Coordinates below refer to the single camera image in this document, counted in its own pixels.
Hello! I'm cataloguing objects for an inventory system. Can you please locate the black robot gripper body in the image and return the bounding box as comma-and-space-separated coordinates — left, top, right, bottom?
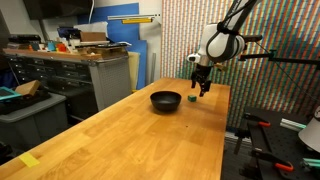
192, 63, 213, 83

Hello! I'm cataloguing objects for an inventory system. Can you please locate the black bowl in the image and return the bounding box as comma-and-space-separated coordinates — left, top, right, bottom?
149, 90, 183, 113

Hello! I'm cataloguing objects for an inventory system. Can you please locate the wooden block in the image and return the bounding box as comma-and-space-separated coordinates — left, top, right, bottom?
14, 79, 42, 97

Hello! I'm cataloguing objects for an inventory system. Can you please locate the beige foam board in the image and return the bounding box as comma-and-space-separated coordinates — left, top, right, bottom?
127, 51, 141, 92

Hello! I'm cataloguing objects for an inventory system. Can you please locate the yellow spirit level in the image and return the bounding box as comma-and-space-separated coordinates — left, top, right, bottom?
121, 17, 154, 25

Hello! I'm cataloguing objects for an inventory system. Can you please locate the perforated grey metal cabinet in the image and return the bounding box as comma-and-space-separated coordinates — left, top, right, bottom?
87, 54, 133, 112

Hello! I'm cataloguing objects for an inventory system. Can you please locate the blue board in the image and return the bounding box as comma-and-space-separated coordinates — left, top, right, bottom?
77, 2, 148, 90

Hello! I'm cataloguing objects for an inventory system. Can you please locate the aluminium extrusion bar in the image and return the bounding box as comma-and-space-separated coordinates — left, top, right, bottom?
279, 117, 307, 132

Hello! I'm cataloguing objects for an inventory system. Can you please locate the black perforated breadboard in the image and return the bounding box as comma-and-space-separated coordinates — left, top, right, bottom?
240, 106, 320, 180

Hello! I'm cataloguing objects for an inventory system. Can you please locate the brown cardboard box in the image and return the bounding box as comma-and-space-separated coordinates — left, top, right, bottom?
79, 31, 108, 43

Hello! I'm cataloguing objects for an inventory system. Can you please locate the teal metal bar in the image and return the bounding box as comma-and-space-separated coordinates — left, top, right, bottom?
302, 157, 320, 168

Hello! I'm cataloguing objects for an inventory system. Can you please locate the small orange box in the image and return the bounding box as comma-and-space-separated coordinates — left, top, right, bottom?
55, 42, 68, 52

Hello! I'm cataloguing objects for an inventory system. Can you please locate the dark drawer cabinet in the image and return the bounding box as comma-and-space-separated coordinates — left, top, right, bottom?
5, 54, 95, 96

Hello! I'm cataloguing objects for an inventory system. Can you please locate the wooden workbench top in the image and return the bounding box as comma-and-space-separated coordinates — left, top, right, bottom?
2, 47, 130, 63

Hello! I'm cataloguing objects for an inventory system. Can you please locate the small teal box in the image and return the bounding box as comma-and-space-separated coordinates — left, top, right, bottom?
46, 40, 57, 52

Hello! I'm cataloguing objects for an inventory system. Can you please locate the grey plastic bin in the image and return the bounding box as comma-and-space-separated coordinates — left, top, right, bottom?
0, 92, 70, 149

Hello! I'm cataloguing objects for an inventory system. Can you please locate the black flat device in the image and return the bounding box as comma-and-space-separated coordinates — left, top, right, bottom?
7, 33, 42, 44

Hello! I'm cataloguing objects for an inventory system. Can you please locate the yellow sticky note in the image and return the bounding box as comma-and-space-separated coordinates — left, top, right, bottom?
18, 152, 41, 168

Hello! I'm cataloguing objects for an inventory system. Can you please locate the teal tray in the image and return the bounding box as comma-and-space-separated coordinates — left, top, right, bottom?
0, 86, 22, 102

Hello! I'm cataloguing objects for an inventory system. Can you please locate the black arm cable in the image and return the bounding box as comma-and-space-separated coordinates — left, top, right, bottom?
217, 0, 255, 35

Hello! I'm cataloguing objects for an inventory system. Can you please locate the black bar camera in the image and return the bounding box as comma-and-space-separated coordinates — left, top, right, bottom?
242, 34, 264, 43

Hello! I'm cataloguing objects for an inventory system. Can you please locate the black clamp orange handle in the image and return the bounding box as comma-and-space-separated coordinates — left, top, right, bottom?
249, 147, 295, 173
242, 112, 272, 128

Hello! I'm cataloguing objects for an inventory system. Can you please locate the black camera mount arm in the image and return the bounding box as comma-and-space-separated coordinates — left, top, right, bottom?
237, 42, 320, 71

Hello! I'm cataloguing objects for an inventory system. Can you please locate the silver metal rail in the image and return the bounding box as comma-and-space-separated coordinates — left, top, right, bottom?
107, 13, 161, 21

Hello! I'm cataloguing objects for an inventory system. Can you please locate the black wall monitor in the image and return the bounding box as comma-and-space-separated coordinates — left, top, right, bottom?
22, 0, 95, 20

